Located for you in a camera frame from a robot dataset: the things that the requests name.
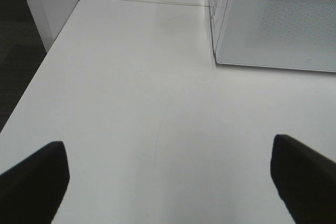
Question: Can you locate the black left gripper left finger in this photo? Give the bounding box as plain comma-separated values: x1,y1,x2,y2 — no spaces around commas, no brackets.
1,141,69,223

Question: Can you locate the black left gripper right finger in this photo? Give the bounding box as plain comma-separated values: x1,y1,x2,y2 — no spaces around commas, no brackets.
270,135,335,223

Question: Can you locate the white microwave door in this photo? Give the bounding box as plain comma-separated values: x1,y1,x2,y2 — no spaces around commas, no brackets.
222,0,335,72

